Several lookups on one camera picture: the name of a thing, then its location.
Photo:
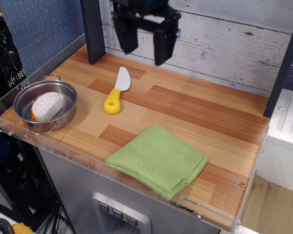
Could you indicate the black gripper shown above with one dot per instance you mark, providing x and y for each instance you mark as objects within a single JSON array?
[{"x": 155, "y": 16}]

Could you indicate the white orange toy food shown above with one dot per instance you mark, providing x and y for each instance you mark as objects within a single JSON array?
[{"x": 46, "y": 106}]

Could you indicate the stainless steel pot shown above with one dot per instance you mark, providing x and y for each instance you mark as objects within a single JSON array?
[{"x": 26, "y": 98}]

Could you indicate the blue fabric partition panel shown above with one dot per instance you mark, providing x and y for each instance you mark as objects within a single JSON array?
[{"x": 45, "y": 32}]

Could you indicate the green folded cloth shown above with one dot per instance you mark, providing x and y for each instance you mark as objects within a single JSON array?
[{"x": 159, "y": 160}]

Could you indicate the clear acrylic table guard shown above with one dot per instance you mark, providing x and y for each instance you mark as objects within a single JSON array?
[{"x": 226, "y": 124}]

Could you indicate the black plastic crate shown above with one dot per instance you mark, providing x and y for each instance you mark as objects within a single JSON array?
[{"x": 11, "y": 70}]

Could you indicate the silver toy fridge cabinet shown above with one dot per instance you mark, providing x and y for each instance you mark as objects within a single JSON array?
[{"x": 75, "y": 185}]

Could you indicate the white grooved appliance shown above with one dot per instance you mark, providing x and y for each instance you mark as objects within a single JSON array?
[{"x": 275, "y": 160}]

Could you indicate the yellow object at bottom left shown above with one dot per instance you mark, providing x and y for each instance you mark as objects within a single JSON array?
[{"x": 20, "y": 228}]

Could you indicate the dark left vertical post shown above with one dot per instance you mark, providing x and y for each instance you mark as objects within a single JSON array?
[{"x": 93, "y": 29}]

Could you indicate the dark vertical post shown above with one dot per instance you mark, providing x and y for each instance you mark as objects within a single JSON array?
[
  {"x": 93, "y": 29},
  {"x": 280, "y": 80}
]

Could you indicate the yellow handled toy knife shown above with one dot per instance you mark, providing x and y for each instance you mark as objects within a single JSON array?
[{"x": 123, "y": 82}]

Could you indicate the dark right vertical post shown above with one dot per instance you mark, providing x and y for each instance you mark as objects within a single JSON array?
[{"x": 280, "y": 80}]

